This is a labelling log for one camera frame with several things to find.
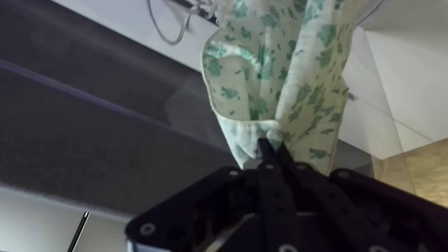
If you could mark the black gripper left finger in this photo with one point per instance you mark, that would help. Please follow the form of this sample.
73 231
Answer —
225 210

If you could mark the thin dark rod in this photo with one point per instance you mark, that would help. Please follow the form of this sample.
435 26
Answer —
79 231

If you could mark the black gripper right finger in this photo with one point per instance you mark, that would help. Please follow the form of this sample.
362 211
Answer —
365 214

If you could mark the white green floral cloth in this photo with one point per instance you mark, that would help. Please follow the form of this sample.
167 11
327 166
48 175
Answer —
281 70

